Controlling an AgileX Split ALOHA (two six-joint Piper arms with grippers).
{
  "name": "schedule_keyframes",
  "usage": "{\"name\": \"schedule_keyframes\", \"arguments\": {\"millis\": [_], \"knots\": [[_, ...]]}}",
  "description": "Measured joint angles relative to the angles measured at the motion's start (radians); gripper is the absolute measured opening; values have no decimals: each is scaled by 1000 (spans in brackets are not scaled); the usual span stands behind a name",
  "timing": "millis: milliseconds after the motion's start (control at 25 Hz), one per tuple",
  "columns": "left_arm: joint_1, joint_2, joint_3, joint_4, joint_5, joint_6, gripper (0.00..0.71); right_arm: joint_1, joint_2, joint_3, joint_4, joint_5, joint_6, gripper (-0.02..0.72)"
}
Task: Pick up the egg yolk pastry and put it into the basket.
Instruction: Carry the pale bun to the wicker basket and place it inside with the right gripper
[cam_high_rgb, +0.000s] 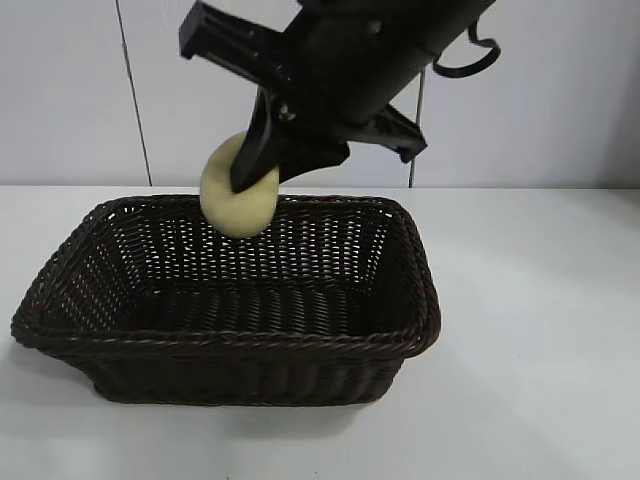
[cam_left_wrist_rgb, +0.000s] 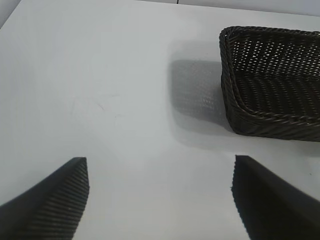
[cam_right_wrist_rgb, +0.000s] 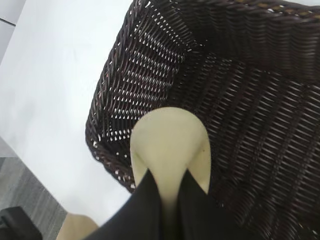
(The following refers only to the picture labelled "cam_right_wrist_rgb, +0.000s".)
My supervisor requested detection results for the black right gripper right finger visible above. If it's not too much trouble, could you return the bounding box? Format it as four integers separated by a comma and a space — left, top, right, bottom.
177, 168, 251, 240

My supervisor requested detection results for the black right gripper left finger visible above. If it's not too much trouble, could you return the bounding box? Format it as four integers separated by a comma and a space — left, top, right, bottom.
86, 169, 174, 240

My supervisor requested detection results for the pale yellow egg yolk pastry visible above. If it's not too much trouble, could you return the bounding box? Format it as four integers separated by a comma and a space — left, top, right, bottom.
129, 106, 213, 219

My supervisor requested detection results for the dark brown wicker basket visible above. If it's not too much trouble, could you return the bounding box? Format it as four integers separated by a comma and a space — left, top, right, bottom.
84, 0, 320, 240

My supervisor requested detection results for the beige rounded object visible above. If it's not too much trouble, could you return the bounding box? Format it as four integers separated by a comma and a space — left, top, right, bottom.
56, 212, 99, 240

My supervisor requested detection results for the black box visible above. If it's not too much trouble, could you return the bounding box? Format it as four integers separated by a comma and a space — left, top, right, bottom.
0, 206, 43, 240

